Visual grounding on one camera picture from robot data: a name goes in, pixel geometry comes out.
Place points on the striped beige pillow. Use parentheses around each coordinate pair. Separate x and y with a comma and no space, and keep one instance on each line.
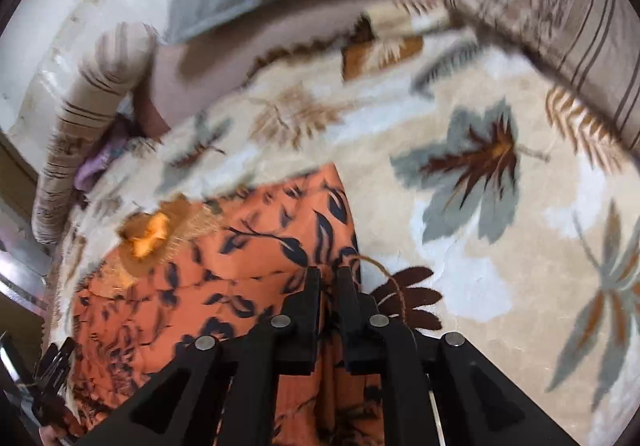
(560,11)

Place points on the striped beige bolster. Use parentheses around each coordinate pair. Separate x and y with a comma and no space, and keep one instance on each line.
(85,126)

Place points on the pinkish beige sheet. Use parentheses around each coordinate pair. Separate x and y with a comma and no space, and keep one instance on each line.
(240,41)

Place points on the brown wooden furniture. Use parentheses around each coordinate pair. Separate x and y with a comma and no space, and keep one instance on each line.
(15,176)

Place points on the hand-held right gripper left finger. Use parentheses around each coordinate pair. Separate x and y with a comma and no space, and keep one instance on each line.
(307,306)

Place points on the beige leaf print blanket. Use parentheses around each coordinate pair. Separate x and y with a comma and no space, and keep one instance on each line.
(380,136)

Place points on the purple cloth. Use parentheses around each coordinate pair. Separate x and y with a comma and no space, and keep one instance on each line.
(102,161)

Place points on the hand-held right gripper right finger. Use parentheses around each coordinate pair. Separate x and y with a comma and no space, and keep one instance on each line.
(347,306)

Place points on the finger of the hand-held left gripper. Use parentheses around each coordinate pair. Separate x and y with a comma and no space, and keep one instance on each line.
(52,376)

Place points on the orange floral print garment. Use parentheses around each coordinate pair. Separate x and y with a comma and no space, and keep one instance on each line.
(280,226)

